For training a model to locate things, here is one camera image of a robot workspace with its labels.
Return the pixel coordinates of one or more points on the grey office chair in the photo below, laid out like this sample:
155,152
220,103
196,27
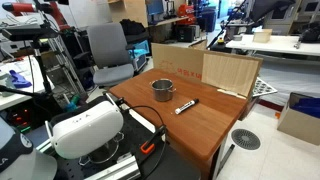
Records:
108,46

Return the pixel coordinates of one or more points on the black bag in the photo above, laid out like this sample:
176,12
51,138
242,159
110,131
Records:
131,26

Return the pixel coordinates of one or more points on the brown cardboard panel orange print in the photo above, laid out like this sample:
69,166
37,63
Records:
176,61

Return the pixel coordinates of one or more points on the white tape strip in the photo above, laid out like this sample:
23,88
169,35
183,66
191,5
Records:
231,93

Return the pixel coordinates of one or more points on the red robot arm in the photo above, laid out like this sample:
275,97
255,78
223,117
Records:
20,7

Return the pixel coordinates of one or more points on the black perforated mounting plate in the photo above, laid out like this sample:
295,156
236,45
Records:
173,166

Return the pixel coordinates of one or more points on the small stainless steel pot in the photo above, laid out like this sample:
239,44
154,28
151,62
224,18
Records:
162,94

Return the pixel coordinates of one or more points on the grey table leg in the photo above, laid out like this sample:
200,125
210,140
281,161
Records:
227,158

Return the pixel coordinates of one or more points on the blue bags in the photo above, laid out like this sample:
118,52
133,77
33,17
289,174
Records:
308,106

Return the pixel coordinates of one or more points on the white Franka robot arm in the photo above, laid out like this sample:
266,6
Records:
16,153

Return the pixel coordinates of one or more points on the black camera stand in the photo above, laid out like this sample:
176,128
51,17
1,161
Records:
40,66

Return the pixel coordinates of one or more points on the aluminium extrusion rail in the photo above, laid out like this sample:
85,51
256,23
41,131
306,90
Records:
116,170

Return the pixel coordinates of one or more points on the red machine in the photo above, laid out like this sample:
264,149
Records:
186,13

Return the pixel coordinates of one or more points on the metal shelving rack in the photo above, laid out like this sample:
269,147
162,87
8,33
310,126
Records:
65,66

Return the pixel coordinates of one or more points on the blue glove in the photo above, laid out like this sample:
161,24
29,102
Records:
18,80

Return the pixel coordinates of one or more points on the open cardboard box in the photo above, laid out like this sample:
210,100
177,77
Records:
296,128

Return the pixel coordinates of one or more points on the white work table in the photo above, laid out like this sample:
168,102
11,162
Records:
276,43

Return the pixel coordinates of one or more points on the yellow emergency stop button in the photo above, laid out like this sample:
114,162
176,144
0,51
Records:
220,41

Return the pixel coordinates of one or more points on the white desk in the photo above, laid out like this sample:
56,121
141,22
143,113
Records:
16,98

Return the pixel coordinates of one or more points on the small wooden box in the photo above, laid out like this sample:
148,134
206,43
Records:
262,35

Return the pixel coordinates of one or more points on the white VR headset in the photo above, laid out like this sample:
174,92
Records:
86,130

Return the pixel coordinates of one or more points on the blue bin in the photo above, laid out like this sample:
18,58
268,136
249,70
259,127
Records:
207,20

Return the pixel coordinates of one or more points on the light wood grain board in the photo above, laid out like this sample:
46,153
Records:
230,73

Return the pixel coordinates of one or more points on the round grey floor drain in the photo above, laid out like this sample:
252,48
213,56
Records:
246,139

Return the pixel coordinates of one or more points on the black white Expo marker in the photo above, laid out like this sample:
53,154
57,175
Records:
186,106

